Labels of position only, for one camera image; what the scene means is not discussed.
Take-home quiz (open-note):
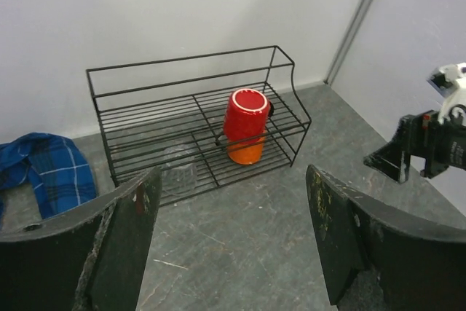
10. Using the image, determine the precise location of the orange cup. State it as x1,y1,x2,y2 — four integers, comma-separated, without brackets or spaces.
226,137,266,165

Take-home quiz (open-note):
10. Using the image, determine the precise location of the red ceramic mug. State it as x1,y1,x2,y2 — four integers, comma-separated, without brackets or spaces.
223,88,275,143

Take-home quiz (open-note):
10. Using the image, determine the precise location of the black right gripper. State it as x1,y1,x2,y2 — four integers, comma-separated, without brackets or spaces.
363,108,465,184

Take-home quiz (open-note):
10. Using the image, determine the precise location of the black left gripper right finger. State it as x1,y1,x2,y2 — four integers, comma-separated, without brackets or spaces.
306,165,465,310

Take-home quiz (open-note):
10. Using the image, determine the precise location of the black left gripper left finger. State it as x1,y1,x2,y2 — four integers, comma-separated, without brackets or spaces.
1,168,162,310

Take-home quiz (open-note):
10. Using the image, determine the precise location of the aluminium corner post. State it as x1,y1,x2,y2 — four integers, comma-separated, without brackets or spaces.
323,0,374,86

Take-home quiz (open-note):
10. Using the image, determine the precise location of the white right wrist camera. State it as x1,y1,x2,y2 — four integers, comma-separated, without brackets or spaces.
427,63,465,125

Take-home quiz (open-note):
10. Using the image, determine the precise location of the black wire rack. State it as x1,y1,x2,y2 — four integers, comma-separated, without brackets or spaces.
86,45,312,205

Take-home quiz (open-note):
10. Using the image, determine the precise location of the clear glass cup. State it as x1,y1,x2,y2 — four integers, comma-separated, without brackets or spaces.
162,144,197,197

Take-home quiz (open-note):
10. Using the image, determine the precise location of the blue plaid shirt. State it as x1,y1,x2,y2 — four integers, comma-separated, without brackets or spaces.
1,133,97,219

